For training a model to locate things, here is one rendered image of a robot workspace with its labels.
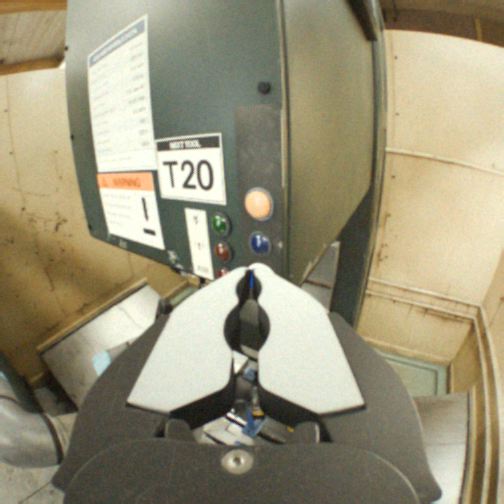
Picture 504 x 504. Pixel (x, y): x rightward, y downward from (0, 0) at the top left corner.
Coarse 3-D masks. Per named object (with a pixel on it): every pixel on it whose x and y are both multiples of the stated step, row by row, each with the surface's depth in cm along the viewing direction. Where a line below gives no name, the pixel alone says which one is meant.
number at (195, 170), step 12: (180, 156) 26; (192, 156) 25; (204, 156) 24; (180, 168) 27; (192, 168) 26; (204, 168) 25; (216, 168) 24; (180, 180) 28; (192, 180) 27; (204, 180) 26; (216, 180) 25; (192, 192) 27; (204, 192) 26; (216, 192) 26
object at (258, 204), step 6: (252, 192) 23; (258, 192) 22; (246, 198) 23; (252, 198) 23; (258, 198) 22; (264, 198) 22; (246, 204) 24; (252, 204) 23; (258, 204) 23; (264, 204) 22; (270, 204) 23; (252, 210) 23; (258, 210) 23; (264, 210) 23; (258, 216) 23; (264, 216) 23
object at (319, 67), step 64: (128, 0) 20; (192, 0) 17; (256, 0) 15; (320, 0) 20; (192, 64) 21; (256, 64) 18; (320, 64) 22; (192, 128) 24; (320, 128) 25; (320, 192) 29; (320, 256) 34
